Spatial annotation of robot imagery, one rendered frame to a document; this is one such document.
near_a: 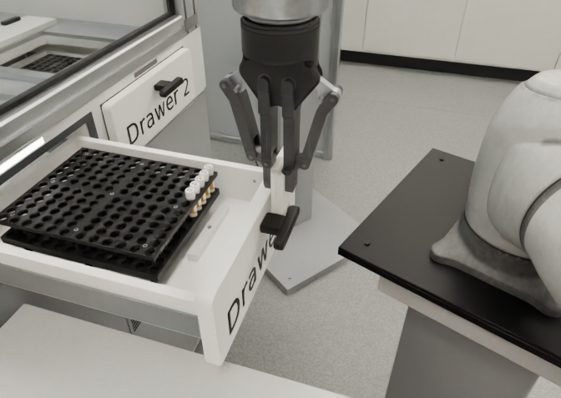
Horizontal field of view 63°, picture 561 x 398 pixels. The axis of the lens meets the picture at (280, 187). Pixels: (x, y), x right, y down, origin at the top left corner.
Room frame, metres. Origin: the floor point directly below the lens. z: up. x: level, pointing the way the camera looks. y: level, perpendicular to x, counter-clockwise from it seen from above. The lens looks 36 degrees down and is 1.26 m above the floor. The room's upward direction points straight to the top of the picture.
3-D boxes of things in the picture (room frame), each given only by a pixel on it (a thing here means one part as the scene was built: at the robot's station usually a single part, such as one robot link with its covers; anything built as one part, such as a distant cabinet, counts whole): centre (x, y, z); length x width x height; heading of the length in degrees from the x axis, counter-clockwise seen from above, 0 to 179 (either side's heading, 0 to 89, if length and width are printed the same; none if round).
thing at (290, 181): (0.43, -0.02, 0.96); 0.03 x 0.01 x 0.05; 73
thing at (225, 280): (0.42, 0.03, 0.87); 0.29 x 0.02 x 0.11; 163
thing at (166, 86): (0.80, 0.22, 0.91); 0.07 x 0.04 x 0.01; 163
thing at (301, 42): (0.44, 0.00, 1.09); 0.08 x 0.07 x 0.09; 73
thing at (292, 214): (0.41, 0.00, 0.91); 0.07 x 0.04 x 0.01; 163
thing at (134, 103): (0.81, 0.24, 0.87); 0.29 x 0.02 x 0.11; 163
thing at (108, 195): (0.48, 0.22, 0.87); 0.22 x 0.18 x 0.06; 73
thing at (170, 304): (0.48, 0.23, 0.86); 0.40 x 0.26 x 0.06; 73
